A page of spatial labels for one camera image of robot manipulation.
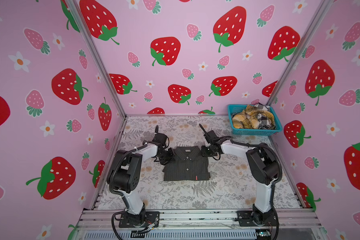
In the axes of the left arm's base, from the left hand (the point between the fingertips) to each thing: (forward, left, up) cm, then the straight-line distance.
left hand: (176, 158), depth 94 cm
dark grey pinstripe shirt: (-5, -8, +1) cm, 10 cm away
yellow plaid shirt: (+26, -47, +9) cm, 55 cm away
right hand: (+5, -17, -1) cm, 18 cm away
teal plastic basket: (+20, -61, +8) cm, 65 cm away
